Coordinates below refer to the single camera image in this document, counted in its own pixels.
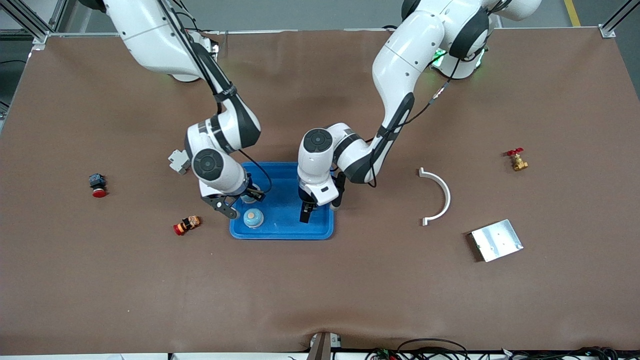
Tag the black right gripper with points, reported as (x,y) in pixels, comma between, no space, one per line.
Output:
(251,192)

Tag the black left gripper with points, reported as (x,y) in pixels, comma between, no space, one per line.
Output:
(306,210)

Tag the blue round bell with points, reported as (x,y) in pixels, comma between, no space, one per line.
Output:
(253,218)
(249,199)

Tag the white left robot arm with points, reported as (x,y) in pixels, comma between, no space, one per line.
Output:
(400,65)

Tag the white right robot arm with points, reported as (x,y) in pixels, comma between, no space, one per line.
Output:
(150,40)

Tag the blue plastic tray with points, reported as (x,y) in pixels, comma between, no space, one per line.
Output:
(285,225)

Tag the grey plastic terminal block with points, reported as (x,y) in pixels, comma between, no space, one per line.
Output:
(177,161)

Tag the brown table cover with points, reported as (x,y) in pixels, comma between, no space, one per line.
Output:
(350,290)

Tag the red black push button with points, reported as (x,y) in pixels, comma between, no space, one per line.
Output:
(97,181)

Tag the square aluminium plate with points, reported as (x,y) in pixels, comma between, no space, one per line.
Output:
(497,241)

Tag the red yellow button switch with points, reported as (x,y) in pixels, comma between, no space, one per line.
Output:
(187,225)

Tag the metal table edge bracket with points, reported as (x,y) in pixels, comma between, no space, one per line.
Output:
(322,347)

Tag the aluminium frame profile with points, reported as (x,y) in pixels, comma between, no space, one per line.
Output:
(37,27)
(612,25)

